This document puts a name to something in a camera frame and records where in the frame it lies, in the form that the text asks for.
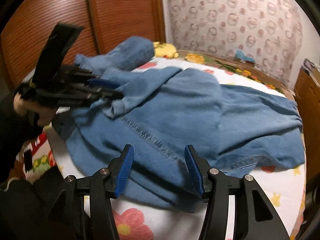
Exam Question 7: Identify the blue denim jeans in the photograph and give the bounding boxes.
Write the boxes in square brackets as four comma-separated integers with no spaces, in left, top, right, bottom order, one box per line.
[52,37,304,212]

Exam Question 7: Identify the person's left hand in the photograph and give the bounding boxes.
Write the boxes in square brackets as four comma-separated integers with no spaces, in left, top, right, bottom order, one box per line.
[13,93,57,127]

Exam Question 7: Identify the yellow plush toy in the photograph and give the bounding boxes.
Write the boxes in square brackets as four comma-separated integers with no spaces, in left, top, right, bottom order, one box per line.
[153,42,179,59]

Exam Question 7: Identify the brown louvered wardrobe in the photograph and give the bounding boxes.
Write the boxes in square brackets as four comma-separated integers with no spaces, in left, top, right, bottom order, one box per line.
[1,0,165,89]

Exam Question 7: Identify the colourful floral bed sheet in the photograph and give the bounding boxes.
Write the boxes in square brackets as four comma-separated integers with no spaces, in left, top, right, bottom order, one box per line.
[178,50,290,94]

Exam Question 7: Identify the blue item on headboard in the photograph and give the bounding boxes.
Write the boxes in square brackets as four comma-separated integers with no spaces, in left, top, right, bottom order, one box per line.
[234,49,255,63]

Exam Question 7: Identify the wooden dresser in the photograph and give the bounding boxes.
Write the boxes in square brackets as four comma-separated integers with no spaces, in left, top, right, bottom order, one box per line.
[293,67,320,181]

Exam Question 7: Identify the cardboard box on dresser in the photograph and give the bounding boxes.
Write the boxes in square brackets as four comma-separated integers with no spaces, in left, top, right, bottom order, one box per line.
[302,59,320,82]

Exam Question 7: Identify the pink circle patterned curtain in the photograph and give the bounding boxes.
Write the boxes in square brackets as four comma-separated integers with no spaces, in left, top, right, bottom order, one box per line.
[168,0,303,84]

